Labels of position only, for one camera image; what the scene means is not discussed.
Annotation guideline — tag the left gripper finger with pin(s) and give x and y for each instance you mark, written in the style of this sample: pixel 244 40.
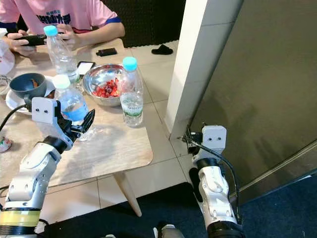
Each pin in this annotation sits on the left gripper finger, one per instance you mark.
pixel 88 124
pixel 62 113

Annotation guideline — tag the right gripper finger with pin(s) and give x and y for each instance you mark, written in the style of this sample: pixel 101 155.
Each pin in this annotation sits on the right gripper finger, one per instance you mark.
pixel 189 135

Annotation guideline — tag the water bottle white cap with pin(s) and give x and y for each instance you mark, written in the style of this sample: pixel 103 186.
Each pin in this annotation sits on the water bottle white cap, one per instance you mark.
pixel 74 104

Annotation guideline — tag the black smartphone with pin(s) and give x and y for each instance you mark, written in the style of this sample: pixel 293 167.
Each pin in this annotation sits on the black smartphone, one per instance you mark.
pixel 32 39

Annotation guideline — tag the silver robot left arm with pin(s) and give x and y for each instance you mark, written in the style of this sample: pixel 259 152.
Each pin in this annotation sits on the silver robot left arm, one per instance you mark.
pixel 34 173

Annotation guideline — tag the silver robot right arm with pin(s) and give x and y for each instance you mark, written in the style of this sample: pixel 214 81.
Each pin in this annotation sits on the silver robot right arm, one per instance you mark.
pixel 215 193

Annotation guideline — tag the person's left forearm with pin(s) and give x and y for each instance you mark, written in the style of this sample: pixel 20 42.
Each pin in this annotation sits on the person's left forearm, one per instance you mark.
pixel 101 30

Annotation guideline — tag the grey steel fridge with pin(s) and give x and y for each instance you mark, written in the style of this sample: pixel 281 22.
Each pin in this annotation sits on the grey steel fridge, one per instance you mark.
pixel 267 74

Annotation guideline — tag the person's right hand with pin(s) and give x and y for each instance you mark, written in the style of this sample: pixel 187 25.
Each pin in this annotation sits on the person's right hand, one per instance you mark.
pixel 22 47

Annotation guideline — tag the person's left hand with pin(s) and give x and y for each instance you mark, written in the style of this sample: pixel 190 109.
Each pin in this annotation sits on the person's left hand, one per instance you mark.
pixel 72 35

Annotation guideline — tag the red food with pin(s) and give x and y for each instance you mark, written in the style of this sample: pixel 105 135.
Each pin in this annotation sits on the red food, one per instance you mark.
pixel 106 89

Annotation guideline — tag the light wooden table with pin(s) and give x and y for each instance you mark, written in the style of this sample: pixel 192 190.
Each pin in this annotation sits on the light wooden table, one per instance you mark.
pixel 119 148

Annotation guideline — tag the black slipper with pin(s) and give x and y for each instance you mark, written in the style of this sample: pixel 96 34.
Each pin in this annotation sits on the black slipper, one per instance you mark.
pixel 162 49
pixel 193 183

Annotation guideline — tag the blue-grey cup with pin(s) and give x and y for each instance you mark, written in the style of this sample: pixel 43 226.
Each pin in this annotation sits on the blue-grey cup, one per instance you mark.
pixel 27 84

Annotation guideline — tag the smartphone with bright screen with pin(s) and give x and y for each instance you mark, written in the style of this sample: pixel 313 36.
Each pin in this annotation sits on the smartphone with bright screen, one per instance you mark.
pixel 85 67

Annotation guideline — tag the water bottle green label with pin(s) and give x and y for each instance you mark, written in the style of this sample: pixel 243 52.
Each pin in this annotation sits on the water bottle green label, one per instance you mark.
pixel 132 94

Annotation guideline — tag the steel bowl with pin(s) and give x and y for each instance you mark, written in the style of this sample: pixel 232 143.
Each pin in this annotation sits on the steel bowl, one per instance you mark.
pixel 99 72

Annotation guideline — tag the clear water bottle blue cap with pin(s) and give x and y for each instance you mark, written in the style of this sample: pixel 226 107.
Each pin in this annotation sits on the clear water bottle blue cap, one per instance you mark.
pixel 62 54

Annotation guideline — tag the black wallet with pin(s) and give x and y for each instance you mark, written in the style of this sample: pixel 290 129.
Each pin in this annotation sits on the black wallet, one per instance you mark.
pixel 106 51

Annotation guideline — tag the white plastic bag red print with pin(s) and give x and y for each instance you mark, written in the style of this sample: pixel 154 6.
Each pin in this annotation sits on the white plastic bag red print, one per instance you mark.
pixel 5 59

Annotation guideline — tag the silver robot right leg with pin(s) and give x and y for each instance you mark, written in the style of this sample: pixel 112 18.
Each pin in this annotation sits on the silver robot right leg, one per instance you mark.
pixel 171 231

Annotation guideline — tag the person in pink shirt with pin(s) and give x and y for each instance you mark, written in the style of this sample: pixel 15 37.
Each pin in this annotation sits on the person in pink shirt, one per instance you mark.
pixel 64 10

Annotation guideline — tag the black textured panel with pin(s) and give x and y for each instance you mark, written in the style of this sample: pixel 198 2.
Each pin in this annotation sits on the black textured panel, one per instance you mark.
pixel 143 20

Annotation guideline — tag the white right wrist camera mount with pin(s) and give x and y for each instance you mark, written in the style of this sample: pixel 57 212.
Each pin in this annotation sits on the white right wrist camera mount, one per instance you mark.
pixel 214 136

